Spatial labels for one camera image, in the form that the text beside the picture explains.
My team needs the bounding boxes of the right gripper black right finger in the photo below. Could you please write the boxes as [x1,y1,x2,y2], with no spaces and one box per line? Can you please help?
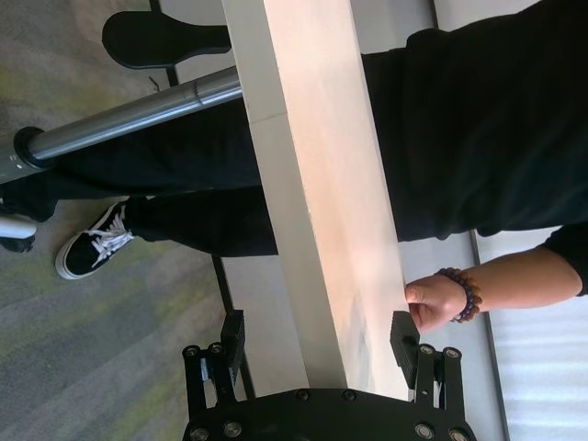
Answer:
[389,311,463,411]

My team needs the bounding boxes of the person's left hand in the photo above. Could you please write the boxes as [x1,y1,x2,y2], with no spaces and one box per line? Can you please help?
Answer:
[405,273,465,332]

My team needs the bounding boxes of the black short sleeve shirt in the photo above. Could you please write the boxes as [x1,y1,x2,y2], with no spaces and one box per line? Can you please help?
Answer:
[360,0,588,298]

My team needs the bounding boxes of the person's left forearm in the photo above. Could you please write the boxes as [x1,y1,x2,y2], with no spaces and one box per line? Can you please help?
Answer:
[466,242,584,318]

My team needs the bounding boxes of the black trousers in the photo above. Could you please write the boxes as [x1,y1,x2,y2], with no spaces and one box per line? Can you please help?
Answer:
[0,96,295,258]

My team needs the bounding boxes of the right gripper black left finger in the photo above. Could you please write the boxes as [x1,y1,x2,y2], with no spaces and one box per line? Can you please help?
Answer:
[181,310,246,415]

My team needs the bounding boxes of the black white left sneaker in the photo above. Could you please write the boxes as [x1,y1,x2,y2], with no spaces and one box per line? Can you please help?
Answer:
[54,197,137,281]

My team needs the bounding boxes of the brown bead bracelet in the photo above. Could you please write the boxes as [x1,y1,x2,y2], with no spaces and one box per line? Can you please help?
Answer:
[434,267,482,322]

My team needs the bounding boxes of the white height-adjustable table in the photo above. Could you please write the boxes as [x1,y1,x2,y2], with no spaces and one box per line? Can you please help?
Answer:
[0,0,417,401]

